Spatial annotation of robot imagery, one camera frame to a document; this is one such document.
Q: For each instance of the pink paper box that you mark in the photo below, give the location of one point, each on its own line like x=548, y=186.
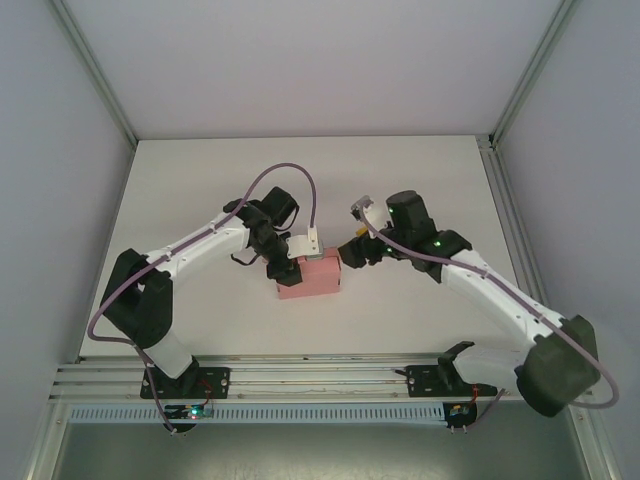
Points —
x=320, y=280

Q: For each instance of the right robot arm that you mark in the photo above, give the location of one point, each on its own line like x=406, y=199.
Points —
x=500, y=295

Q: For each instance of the circuit board with green light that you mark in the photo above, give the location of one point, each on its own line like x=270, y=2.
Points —
x=192, y=412

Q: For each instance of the circuit board with blue part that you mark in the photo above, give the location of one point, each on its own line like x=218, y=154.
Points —
x=460, y=411

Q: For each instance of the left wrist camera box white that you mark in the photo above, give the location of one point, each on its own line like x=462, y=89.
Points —
x=305, y=245

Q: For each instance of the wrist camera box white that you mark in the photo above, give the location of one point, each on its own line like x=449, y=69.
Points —
x=375, y=215
x=305, y=245

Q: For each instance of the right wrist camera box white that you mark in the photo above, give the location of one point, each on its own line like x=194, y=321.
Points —
x=375, y=215

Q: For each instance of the aluminium table side rail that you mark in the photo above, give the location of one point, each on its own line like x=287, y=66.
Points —
x=505, y=225

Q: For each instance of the aluminium mounting rail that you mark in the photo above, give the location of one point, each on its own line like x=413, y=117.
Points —
x=320, y=377

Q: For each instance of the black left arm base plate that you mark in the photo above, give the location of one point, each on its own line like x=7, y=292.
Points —
x=210, y=382

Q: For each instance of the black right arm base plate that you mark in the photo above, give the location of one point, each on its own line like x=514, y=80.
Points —
x=425, y=382

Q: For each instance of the aluminium frame post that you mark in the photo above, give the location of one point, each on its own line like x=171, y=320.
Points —
x=95, y=75
x=530, y=75

